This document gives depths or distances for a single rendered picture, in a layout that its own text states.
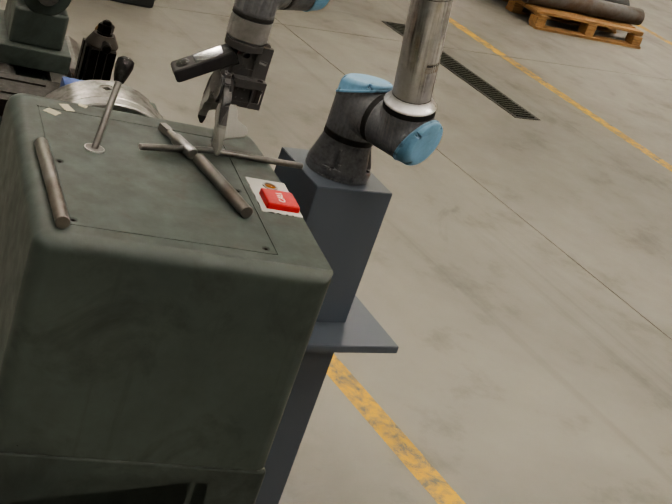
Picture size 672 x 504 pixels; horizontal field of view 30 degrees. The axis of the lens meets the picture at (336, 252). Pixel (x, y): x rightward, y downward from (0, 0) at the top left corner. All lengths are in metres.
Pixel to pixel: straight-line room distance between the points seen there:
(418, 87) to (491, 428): 1.96
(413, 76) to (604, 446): 2.25
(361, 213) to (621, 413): 2.24
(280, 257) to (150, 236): 0.21
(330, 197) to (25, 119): 0.81
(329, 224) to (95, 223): 0.98
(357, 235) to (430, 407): 1.56
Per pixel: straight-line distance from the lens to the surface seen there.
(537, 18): 10.64
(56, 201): 1.93
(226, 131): 2.24
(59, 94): 2.55
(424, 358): 4.63
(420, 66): 2.63
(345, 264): 2.90
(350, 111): 2.77
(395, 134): 2.69
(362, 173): 2.83
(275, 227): 2.10
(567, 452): 4.45
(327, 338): 2.90
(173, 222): 2.01
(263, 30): 2.22
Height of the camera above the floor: 2.10
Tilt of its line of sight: 24 degrees down
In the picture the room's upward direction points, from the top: 20 degrees clockwise
